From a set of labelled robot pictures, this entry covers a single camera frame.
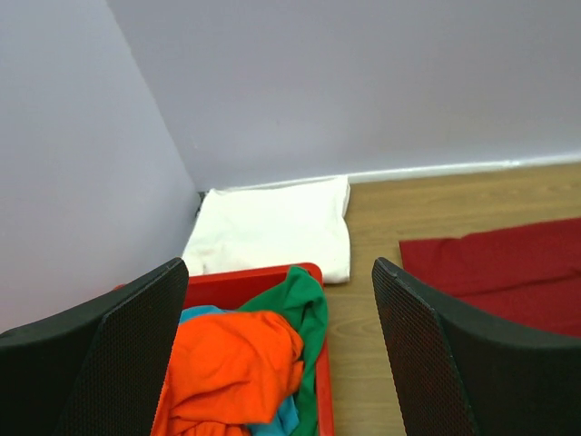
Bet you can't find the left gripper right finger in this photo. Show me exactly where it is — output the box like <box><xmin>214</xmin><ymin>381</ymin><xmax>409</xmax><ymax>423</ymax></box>
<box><xmin>371</xmin><ymin>257</ymin><xmax>580</xmax><ymax>435</ymax></box>

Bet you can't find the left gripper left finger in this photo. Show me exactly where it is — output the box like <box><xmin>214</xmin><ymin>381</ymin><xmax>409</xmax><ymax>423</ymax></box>
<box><xmin>1</xmin><ymin>258</ymin><xmax>188</xmax><ymax>435</ymax></box>

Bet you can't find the dark red t shirt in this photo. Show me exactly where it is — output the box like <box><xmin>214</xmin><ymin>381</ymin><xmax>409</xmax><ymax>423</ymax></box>
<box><xmin>399</xmin><ymin>218</ymin><xmax>580</xmax><ymax>337</ymax></box>

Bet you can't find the orange t shirt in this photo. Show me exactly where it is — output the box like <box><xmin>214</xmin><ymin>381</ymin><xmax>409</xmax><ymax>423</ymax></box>
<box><xmin>151</xmin><ymin>311</ymin><xmax>305</xmax><ymax>435</ymax></box>

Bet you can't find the red plastic bin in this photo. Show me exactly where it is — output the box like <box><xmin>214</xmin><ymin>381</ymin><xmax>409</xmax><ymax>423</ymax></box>
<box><xmin>183</xmin><ymin>263</ymin><xmax>335</xmax><ymax>435</ymax></box>

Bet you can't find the green t shirt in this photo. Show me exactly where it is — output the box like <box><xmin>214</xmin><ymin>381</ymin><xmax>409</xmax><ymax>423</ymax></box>
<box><xmin>240</xmin><ymin>266</ymin><xmax>329</xmax><ymax>435</ymax></box>

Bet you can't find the teal t shirt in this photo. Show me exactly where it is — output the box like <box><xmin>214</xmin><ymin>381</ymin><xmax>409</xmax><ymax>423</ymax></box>
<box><xmin>179</xmin><ymin>305</ymin><xmax>300</xmax><ymax>436</ymax></box>

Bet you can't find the folded white t shirt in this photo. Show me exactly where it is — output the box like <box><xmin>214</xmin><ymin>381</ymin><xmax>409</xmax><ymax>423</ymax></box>
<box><xmin>182</xmin><ymin>176</ymin><xmax>351</xmax><ymax>283</ymax></box>

